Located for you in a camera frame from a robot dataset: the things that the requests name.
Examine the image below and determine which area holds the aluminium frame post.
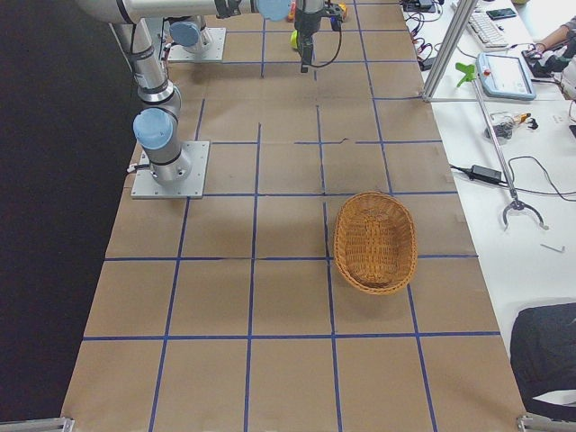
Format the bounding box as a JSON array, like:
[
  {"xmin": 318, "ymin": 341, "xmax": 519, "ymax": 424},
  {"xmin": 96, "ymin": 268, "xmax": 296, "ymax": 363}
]
[{"xmin": 421, "ymin": 0, "xmax": 477, "ymax": 103}]

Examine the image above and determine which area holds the person forearm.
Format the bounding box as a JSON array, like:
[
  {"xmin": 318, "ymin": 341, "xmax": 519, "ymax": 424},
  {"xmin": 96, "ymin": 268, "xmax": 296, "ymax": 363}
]
[{"xmin": 535, "ymin": 17, "xmax": 575, "ymax": 53}]

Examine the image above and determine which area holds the teach pendant tablet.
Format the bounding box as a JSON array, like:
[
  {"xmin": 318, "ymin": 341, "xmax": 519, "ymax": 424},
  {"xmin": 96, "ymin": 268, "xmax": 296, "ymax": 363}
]
[{"xmin": 476, "ymin": 52, "xmax": 536, "ymax": 101}]

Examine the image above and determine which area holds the white keyboard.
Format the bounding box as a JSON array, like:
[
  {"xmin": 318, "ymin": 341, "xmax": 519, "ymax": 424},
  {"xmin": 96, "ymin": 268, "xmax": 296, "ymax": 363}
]
[{"xmin": 467, "ymin": 13, "xmax": 509, "ymax": 51}]

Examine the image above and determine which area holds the black smartphone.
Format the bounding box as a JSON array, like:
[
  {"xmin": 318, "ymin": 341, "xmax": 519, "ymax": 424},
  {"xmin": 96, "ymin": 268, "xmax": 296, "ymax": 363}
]
[{"xmin": 485, "ymin": 8, "xmax": 517, "ymax": 21}]

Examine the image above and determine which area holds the brown paper table cover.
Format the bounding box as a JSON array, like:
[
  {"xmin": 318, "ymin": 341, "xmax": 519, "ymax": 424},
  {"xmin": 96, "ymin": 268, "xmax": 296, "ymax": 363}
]
[{"xmin": 62, "ymin": 1, "xmax": 522, "ymax": 431}]

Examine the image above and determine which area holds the wicker basket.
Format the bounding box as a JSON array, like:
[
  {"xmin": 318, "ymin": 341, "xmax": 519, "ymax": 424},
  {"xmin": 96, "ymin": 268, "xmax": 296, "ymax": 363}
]
[{"xmin": 333, "ymin": 191, "xmax": 418, "ymax": 295}]

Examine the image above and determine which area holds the black office chair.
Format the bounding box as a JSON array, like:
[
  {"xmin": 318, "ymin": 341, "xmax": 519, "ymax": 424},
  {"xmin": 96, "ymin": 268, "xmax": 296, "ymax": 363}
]
[{"xmin": 509, "ymin": 302, "xmax": 575, "ymax": 422}]

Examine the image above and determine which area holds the reacher grabber tool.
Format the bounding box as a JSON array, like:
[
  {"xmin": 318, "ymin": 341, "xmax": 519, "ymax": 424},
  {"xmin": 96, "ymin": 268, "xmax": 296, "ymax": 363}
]
[{"xmin": 455, "ymin": 62, "xmax": 549, "ymax": 230}]

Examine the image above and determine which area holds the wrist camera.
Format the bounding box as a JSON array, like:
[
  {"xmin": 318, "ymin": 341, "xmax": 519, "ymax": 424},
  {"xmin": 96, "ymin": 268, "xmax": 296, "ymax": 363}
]
[{"xmin": 325, "ymin": 3, "xmax": 343, "ymax": 32}]

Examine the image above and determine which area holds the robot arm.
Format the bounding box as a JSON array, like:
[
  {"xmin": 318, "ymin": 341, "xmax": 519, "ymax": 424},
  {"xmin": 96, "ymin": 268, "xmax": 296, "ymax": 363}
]
[
  {"xmin": 76, "ymin": 1, "xmax": 331, "ymax": 185},
  {"xmin": 167, "ymin": 15, "xmax": 211, "ymax": 53}
]

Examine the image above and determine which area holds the green apple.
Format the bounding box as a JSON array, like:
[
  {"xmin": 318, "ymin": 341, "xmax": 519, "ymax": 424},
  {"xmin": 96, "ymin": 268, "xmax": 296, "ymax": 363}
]
[{"xmin": 290, "ymin": 30, "xmax": 298, "ymax": 50}]

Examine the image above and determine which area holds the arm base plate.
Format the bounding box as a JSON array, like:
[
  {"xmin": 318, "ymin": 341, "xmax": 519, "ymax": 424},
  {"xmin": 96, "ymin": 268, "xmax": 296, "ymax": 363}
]
[
  {"xmin": 130, "ymin": 141, "xmax": 211, "ymax": 199},
  {"xmin": 168, "ymin": 23, "xmax": 226, "ymax": 63}
]

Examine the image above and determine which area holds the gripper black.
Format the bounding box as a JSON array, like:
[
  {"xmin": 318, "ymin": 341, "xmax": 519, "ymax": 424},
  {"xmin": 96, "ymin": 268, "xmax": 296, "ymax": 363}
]
[{"xmin": 294, "ymin": 0, "xmax": 325, "ymax": 73}]

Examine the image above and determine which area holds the red yellow apple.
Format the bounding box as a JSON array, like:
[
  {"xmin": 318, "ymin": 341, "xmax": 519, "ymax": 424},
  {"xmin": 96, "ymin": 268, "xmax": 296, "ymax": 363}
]
[{"xmin": 338, "ymin": 3, "xmax": 348, "ymax": 21}]

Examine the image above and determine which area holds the black power adapter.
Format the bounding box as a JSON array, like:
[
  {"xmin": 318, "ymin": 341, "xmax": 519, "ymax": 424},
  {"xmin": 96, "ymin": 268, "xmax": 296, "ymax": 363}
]
[{"xmin": 470, "ymin": 165, "xmax": 502, "ymax": 185}]

